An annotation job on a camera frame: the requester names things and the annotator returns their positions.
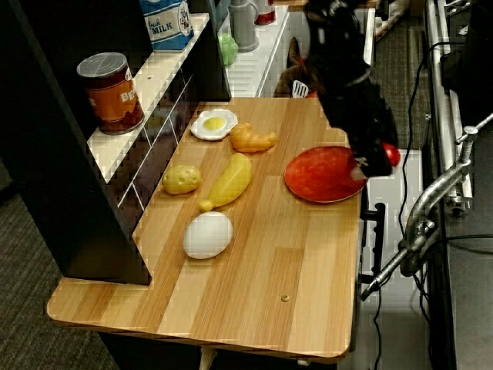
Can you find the red and white toy sushi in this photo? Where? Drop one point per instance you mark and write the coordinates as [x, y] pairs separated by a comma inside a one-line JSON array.
[[394, 155]]

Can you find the red white tomato can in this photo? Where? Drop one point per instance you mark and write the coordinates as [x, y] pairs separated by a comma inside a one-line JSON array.
[[265, 11]]

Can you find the aluminium rail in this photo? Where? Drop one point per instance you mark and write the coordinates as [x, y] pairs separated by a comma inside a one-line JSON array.
[[439, 77]]

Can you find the yellow toy potato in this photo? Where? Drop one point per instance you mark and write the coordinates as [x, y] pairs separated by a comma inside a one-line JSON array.
[[181, 179]]

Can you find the red plate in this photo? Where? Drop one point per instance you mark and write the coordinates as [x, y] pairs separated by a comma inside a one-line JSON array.
[[319, 175]]

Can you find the toy fried egg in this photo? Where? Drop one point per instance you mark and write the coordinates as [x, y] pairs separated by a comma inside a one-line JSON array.
[[213, 124]]

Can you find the white toy spatula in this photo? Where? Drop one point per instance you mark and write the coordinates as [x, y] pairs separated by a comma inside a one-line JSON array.
[[300, 89]]

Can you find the brown beans can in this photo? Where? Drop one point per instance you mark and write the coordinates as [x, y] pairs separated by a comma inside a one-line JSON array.
[[111, 96]]

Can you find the black shelf unit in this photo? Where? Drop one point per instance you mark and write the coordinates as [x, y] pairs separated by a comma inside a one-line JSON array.
[[50, 162]]

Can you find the orange toy croissant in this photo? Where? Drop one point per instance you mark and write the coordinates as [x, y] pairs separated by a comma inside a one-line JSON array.
[[250, 138]]

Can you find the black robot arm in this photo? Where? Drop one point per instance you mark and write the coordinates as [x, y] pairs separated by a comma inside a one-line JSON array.
[[335, 42]]

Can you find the grey toy faucet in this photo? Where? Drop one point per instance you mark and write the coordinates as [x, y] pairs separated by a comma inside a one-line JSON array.
[[242, 27]]

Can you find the white toy egg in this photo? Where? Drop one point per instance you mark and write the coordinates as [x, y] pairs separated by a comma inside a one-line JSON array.
[[208, 235]]

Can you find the blue white milk carton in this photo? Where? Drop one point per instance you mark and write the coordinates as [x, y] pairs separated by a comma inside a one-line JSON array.
[[167, 25]]

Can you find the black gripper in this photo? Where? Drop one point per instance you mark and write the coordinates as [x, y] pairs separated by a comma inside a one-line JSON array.
[[354, 104]]

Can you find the white shelf board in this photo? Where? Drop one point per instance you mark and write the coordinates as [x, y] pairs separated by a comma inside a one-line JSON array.
[[154, 77]]

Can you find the green toy vegetable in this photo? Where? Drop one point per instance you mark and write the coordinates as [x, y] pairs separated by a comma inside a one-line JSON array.
[[228, 48]]

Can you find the white toy sink unit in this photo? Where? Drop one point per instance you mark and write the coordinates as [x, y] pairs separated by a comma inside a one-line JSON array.
[[262, 65]]

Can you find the metal C clamp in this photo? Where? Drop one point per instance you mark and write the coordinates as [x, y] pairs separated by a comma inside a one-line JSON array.
[[427, 200]]

